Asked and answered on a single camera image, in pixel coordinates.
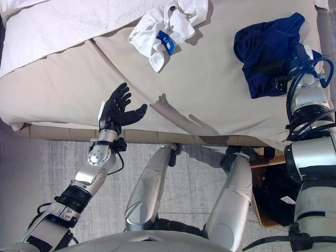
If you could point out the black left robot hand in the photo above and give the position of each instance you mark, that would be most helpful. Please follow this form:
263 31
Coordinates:
115 113

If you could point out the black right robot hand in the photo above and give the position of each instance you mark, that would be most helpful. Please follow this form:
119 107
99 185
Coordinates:
299 55

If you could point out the navy blue garment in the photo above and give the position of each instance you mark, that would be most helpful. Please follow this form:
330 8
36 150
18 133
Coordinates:
262 42

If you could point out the white garment with blue tag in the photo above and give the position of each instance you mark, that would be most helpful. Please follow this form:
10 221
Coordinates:
168 23

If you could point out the black garment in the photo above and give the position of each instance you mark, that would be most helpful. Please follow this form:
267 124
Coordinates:
273 194

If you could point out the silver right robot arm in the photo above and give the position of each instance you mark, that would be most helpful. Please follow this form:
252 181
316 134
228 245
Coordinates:
312 162

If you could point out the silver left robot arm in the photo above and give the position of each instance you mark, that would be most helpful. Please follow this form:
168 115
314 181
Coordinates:
92 173

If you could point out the bed with beige cover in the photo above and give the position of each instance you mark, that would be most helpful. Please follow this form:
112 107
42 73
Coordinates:
183 86

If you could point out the white textured bed sheet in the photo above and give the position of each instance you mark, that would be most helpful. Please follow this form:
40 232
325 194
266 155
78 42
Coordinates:
65 29

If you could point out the woven wicker basket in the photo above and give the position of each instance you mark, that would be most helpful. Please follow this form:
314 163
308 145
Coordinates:
258 215

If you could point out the silver left robot leg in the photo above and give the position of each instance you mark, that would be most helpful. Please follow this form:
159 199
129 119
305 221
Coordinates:
149 183

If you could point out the white duvet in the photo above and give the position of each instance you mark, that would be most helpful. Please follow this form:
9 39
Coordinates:
15 4

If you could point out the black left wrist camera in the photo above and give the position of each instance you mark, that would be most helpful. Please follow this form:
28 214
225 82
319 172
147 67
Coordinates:
121 144

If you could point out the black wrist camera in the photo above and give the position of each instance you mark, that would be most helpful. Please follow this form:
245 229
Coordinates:
280 82
121 144

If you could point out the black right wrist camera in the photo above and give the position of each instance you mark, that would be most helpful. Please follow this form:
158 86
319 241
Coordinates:
280 82

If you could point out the beige upholstered bed frame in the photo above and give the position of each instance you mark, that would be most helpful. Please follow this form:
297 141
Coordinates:
65 132

